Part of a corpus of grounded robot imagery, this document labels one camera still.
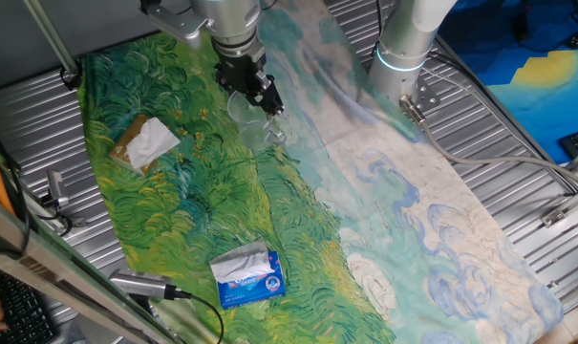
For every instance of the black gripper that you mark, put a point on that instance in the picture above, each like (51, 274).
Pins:
(241, 71)

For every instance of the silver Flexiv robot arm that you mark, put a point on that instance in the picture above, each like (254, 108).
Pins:
(403, 48)

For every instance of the brown tissue pack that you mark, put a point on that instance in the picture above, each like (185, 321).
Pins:
(145, 143)

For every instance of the painted landscape table cloth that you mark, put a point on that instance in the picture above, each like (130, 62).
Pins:
(317, 229)

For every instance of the blue tissue pack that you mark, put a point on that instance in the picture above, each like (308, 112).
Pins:
(250, 284)

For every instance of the black pole clamp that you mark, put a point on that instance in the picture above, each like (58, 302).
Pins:
(72, 76)

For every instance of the grey metal pole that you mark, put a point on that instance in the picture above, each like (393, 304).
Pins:
(49, 33)

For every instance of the blue and yellow mat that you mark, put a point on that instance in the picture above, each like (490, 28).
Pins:
(532, 95)

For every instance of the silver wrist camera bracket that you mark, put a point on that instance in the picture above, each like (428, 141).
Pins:
(178, 21)

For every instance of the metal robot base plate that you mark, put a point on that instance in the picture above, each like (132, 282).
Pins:
(427, 95)

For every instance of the silver camera with black plug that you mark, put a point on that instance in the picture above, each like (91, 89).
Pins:
(138, 283)

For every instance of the metal frame beam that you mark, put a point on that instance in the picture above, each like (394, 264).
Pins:
(54, 267)

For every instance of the aluminium profile bracket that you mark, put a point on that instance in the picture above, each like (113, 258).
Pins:
(568, 205)

